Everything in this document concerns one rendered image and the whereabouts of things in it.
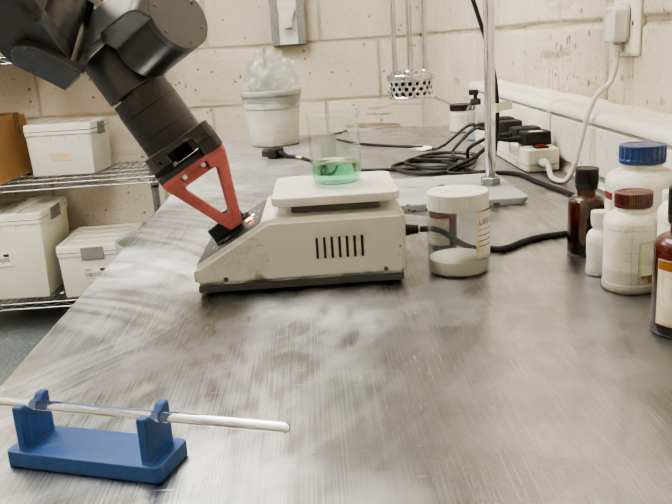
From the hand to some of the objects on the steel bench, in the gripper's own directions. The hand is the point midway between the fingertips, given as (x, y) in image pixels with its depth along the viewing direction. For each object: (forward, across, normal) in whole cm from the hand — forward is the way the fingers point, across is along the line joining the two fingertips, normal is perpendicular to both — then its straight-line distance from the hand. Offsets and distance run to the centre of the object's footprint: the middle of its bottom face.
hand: (231, 219), depth 74 cm
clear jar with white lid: (+16, +5, +15) cm, 23 cm away
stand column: (+22, -29, +34) cm, 50 cm away
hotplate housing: (+9, -2, +4) cm, 10 cm away
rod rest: (+3, +30, -15) cm, 34 cm away
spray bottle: (+28, -83, +54) cm, 102 cm away
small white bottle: (+23, +11, +24) cm, 35 cm away
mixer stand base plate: (+16, -32, +23) cm, 43 cm away
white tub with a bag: (+6, -106, +20) cm, 108 cm away
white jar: (+28, -98, +58) cm, 117 cm away
